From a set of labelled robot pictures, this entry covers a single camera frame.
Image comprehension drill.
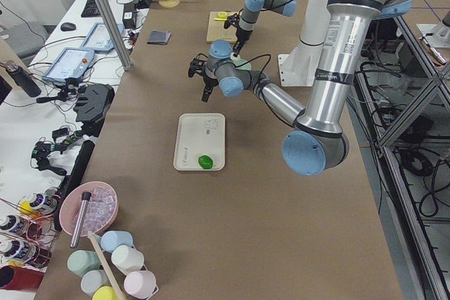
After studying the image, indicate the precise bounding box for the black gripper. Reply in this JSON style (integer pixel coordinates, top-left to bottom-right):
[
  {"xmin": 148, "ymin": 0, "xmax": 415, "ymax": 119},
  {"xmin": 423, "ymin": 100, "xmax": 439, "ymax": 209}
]
[
  {"xmin": 188, "ymin": 53, "xmax": 217, "ymax": 102},
  {"xmin": 224, "ymin": 13, "xmax": 253, "ymax": 56}
]

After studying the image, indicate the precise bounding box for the mint green bowl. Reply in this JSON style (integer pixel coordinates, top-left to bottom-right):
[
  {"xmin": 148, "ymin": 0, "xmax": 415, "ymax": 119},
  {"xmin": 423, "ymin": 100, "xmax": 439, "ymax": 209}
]
[{"xmin": 233, "ymin": 59, "xmax": 252, "ymax": 70}]

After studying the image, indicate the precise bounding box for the pink ice bowl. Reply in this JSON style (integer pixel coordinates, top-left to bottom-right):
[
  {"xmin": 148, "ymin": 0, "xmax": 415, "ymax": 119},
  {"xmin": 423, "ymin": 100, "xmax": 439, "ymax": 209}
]
[{"xmin": 59, "ymin": 181, "xmax": 119, "ymax": 237}]

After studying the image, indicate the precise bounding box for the bamboo cutting board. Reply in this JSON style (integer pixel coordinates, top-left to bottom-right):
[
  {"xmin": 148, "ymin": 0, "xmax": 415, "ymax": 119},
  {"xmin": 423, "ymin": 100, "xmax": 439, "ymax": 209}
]
[{"xmin": 206, "ymin": 11, "xmax": 237, "ymax": 44}]

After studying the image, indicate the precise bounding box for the upper lemon slice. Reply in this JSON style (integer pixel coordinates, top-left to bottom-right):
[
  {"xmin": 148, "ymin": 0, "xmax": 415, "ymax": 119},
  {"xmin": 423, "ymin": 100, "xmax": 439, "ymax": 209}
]
[{"xmin": 217, "ymin": 11, "xmax": 228, "ymax": 19}]

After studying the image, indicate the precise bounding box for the cream rabbit tray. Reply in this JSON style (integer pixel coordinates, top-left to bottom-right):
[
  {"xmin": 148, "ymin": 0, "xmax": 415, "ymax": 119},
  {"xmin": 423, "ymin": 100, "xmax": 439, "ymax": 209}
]
[{"xmin": 173, "ymin": 113, "xmax": 226, "ymax": 171}]

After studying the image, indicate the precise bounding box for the green lime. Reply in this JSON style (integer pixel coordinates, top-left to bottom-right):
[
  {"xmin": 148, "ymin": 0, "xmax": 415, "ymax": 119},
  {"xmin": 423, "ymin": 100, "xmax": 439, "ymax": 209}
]
[{"xmin": 198, "ymin": 155, "xmax": 214, "ymax": 169}]

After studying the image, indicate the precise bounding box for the grey folded cloth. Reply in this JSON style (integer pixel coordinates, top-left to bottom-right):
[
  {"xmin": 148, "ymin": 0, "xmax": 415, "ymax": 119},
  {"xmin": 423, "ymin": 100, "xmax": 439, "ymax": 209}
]
[{"xmin": 147, "ymin": 30, "xmax": 172, "ymax": 45}]

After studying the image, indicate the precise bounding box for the black plastic device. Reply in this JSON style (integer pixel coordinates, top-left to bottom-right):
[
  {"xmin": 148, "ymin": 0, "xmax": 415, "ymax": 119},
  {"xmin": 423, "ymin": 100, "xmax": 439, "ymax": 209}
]
[{"xmin": 73, "ymin": 84, "xmax": 115, "ymax": 137}]

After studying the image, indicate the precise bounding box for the far teach pendant tablet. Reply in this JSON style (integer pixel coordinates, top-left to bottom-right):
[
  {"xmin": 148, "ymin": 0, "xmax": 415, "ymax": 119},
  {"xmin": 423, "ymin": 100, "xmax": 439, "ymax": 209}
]
[{"xmin": 80, "ymin": 22, "xmax": 114, "ymax": 53}]

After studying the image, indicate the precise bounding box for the teach pendant tablet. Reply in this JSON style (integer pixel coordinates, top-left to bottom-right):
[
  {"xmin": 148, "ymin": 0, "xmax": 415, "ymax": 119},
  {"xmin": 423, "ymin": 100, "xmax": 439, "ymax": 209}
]
[
  {"xmin": 80, "ymin": 22, "xmax": 114, "ymax": 53},
  {"xmin": 42, "ymin": 47, "xmax": 95, "ymax": 84}
]

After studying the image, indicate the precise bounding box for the near teach pendant tablet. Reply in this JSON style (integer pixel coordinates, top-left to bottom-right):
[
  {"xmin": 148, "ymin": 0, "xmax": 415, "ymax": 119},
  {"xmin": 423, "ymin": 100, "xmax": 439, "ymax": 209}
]
[{"xmin": 42, "ymin": 47, "xmax": 95, "ymax": 84}]

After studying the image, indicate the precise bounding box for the black keyboard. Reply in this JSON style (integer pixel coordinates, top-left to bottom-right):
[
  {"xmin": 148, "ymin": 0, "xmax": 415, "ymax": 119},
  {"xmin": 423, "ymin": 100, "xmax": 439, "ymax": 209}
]
[{"xmin": 81, "ymin": 0, "xmax": 101, "ymax": 18}]

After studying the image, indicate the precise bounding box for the black computer mouse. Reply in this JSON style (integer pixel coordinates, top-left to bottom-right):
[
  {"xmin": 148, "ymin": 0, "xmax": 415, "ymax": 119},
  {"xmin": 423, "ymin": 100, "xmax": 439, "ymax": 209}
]
[{"xmin": 60, "ymin": 22, "xmax": 77, "ymax": 32}]

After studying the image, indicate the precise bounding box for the steel tube with black cap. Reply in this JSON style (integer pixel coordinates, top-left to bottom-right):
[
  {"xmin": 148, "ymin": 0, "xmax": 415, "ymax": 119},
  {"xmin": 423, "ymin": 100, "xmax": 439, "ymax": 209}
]
[{"xmin": 70, "ymin": 192, "xmax": 91, "ymax": 249}]

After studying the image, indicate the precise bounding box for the light blue cup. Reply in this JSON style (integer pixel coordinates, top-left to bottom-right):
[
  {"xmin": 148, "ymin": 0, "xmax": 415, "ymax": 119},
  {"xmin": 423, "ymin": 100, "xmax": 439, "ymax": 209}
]
[{"xmin": 101, "ymin": 230, "xmax": 134, "ymax": 253}]

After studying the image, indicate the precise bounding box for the white cup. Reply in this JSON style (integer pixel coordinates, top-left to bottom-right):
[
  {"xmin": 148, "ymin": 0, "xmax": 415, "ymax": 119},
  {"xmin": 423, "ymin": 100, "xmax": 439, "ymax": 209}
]
[{"xmin": 111, "ymin": 245, "xmax": 144, "ymax": 275}]

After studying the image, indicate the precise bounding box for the pink cup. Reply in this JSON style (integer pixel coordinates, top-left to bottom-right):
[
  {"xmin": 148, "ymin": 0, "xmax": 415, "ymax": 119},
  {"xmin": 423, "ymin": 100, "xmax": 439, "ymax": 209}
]
[{"xmin": 124, "ymin": 270, "xmax": 157, "ymax": 299}]

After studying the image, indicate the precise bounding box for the wooden stick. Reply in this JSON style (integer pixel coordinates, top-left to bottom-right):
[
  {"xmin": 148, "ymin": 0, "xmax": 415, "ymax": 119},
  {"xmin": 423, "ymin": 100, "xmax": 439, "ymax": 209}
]
[{"xmin": 87, "ymin": 232, "xmax": 126, "ymax": 300}]

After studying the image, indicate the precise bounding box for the mint green cup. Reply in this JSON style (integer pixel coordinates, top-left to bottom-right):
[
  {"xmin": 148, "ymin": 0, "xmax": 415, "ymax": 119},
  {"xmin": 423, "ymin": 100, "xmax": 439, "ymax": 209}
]
[{"xmin": 67, "ymin": 250, "xmax": 101, "ymax": 278}]

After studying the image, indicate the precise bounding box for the grey cup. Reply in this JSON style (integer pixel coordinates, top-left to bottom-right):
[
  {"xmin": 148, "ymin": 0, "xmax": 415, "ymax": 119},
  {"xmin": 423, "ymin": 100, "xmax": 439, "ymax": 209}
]
[{"xmin": 80, "ymin": 270, "xmax": 110, "ymax": 296}]

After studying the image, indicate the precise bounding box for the yellow cup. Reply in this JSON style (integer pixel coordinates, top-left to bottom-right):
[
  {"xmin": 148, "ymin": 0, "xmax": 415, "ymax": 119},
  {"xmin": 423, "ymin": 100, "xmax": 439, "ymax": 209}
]
[{"xmin": 92, "ymin": 286, "xmax": 118, "ymax": 300}]

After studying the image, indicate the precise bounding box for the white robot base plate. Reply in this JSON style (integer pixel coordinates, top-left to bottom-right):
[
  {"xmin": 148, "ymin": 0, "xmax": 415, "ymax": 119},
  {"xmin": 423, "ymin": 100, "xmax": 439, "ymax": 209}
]
[{"xmin": 277, "ymin": 53, "xmax": 319, "ymax": 87}]

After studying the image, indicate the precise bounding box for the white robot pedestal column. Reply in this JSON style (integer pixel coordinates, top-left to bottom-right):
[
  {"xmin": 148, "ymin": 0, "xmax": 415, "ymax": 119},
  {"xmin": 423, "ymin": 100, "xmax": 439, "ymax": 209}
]
[{"xmin": 288, "ymin": 0, "xmax": 335, "ymax": 69}]

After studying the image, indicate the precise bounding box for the aluminium frame post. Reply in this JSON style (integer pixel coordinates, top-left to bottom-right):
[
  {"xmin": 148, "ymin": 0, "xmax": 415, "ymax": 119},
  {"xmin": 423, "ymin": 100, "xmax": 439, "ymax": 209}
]
[{"xmin": 95, "ymin": 0, "xmax": 132, "ymax": 71}]

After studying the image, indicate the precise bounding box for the white wire cup rack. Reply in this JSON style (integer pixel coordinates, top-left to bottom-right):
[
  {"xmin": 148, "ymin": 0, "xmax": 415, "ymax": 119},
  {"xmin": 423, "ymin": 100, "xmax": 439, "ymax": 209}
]
[{"xmin": 89, "ymin": 236, "xmax": 159, "ymax": 299}]

